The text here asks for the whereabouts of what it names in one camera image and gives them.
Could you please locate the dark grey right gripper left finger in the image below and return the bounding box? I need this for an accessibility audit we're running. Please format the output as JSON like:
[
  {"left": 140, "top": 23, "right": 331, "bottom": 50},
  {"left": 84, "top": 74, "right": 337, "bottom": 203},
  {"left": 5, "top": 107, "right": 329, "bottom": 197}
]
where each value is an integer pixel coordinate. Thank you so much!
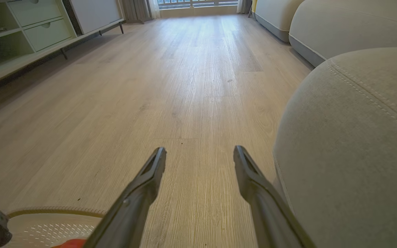
[{"left": 83, "top": 147, "right": 167, "bottom": 248}]

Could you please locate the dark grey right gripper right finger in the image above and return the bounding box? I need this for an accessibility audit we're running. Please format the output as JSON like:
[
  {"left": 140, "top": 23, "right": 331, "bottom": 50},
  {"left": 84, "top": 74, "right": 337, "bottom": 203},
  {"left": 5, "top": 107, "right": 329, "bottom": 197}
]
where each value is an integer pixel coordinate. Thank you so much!
[{"left": 233, "top": 145, "right": 318, "bottom": 248}]

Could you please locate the red clothing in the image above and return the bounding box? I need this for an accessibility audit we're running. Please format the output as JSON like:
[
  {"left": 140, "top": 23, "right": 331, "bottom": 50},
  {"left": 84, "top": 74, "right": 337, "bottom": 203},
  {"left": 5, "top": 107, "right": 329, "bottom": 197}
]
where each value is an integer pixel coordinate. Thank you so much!
[{"left": 51, "top": 238, "right": 88, "bottom": 248}]

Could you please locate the cream perforated laundry basket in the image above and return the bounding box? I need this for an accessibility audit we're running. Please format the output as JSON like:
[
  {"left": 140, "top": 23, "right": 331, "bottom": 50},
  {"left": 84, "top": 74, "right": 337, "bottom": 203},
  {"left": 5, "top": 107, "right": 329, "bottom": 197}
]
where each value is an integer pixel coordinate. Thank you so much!
[{"left": 0, "top": 206, "right": 106, "bottom": 248}]

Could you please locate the beige round sofa seat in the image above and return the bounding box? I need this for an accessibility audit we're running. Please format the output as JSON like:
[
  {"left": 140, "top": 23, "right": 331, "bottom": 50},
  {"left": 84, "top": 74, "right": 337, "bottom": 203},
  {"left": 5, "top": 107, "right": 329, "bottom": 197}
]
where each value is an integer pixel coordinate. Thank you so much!
[{"left": 273, "top": 48, "right": 397, "bottom": 248}]

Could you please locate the small beige sofa section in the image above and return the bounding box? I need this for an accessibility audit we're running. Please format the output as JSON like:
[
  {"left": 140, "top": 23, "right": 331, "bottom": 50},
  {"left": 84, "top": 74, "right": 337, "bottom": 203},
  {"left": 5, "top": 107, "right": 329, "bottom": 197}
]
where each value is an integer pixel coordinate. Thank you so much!
[{"left": 255, "top": 0, "right": 304, "bottom": 42}]

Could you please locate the pale green cabinet drawer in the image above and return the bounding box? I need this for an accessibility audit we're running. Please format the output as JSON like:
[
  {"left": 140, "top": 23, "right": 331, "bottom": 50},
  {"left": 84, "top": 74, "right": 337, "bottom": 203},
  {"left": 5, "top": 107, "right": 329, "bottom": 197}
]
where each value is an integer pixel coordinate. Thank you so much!
[
  {"left": 8, "top": 0, "right": 63, "bottom": 27},
  {"left": 24, "top": 18, "right": 73, "bottom": 52}
]

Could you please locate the white low TV cabinet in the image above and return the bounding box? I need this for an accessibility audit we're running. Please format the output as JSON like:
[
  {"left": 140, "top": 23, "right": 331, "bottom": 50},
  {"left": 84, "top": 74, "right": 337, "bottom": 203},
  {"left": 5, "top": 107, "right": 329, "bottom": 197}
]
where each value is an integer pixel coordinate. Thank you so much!
[{"left": 0, "top": 0, "right": 126, "bottom": 124}]

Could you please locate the white cabinet door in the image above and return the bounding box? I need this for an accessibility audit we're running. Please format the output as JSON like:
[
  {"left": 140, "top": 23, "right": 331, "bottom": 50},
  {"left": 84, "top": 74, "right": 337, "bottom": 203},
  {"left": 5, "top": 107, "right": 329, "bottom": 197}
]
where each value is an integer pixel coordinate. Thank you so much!
[{"left": 69, "top": 0, "right": 123, "bottom": 35}]

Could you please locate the grey curtain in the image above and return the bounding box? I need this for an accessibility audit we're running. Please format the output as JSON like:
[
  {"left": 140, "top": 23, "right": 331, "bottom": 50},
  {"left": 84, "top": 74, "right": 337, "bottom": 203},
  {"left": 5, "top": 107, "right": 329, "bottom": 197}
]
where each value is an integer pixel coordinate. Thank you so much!
[
  {"left": 121, "top": 0, "right": 151, "bottom": 24},
  {"left": 236, "top": 0, "right": 253, "bottom": 14}
]

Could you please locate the beige sofa section grey base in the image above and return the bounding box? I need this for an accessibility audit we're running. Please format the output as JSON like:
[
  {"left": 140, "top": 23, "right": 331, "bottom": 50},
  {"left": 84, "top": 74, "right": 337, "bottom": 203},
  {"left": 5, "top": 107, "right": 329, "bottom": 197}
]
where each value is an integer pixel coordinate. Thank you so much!
[{"left": 289, "top": 0, "right": 397, "bottom": 68}]

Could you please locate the white sheer curtain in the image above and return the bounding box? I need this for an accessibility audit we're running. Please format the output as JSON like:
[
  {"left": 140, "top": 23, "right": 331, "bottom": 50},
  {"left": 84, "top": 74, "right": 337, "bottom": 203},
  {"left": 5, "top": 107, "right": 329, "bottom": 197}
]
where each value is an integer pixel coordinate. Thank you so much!
[{"left": 149, "top": 0, "right": 161, "bottom": 19}]

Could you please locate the window railing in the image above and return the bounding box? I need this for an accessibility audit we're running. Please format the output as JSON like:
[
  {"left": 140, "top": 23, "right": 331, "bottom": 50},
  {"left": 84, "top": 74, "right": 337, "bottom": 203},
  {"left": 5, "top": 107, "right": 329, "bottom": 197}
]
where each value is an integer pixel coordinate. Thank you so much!
[{"left": 157, "top": 0, "right": 238, "bottom": 8}]

